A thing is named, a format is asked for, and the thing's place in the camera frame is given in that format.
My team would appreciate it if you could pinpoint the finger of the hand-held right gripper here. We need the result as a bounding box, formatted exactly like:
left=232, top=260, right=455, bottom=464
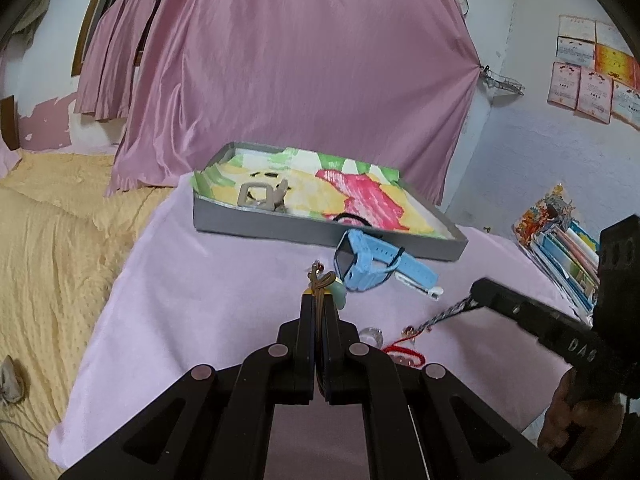
left=470, top=278, right=600, bottom=367

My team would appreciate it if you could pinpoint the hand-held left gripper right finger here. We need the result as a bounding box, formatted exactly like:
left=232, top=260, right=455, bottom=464
left=317, top=295, right=576, bottom=480

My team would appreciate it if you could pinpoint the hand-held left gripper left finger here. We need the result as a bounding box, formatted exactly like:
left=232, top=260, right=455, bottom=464
left=59, top=294, right=317, bottom=480

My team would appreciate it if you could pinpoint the brown cord jade pendant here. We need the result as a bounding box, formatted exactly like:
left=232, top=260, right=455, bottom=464
left=306, top=260, right=347, bottom=312

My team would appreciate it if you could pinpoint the red string bracelet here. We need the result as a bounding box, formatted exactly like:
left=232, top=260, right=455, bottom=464
left=382, top=340, right=426, bottom=367

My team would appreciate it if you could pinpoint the black white braided bracelet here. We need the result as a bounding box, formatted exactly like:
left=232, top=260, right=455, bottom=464
left=402, top=296, right=476, bottom=342

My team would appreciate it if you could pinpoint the blue smartwatch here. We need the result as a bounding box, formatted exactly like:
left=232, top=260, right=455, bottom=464
left=333, top=229, right=445, bottom=301

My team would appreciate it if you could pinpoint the grey tray with colourful lining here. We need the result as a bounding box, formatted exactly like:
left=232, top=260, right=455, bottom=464
left=192, top=142, right=469, bottom=262

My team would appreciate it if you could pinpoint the person's right hand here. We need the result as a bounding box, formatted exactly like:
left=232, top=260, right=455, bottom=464
left=538, top=369, right=627, bottom=462

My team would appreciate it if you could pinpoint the stack of picture books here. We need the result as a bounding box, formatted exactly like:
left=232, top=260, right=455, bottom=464
left=512, top=182, right=602, bottom=319

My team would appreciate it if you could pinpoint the light pink table cloth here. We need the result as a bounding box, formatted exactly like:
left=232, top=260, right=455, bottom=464
left=47, top=170, right=597, bottom=472

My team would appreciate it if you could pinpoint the grey hair claw clip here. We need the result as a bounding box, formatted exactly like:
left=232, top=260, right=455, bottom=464
left=237, top=178, right=291, bottom=214

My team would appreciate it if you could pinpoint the yellow dotted blanket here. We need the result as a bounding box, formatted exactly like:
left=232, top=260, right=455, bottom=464
left=0, top=152, right=177, bottom=480

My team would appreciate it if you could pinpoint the large pink curtain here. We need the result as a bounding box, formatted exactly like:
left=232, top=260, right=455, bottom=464
left=105, top=0, right=482, bottom=207

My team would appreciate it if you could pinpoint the small grey cloth item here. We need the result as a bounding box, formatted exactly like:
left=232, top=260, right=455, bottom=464
left=0, top=355, right=27, bottom=405

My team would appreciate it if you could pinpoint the tied pink curtain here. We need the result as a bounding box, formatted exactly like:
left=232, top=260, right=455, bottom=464
left=74, top=0, right=177, bottom=122

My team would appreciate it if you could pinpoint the brown wooden headboard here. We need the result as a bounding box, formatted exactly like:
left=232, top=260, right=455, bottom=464
left=0, top=95, right=21, bottom=152

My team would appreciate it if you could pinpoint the black hair tie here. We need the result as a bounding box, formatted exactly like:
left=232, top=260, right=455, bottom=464
left=331, top=212, right=374, bottom=229

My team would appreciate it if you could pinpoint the group of wall certificates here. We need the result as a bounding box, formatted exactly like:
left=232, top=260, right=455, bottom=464
left=546, top=14, right=640, bottom=132

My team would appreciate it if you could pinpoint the wire wall basket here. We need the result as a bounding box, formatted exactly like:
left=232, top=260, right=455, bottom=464
left=478, top=64, right=526, bottom=97

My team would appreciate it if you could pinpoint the brown window frame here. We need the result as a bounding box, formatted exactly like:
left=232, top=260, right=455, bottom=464
left=71, top=0, right=128, bottom=79

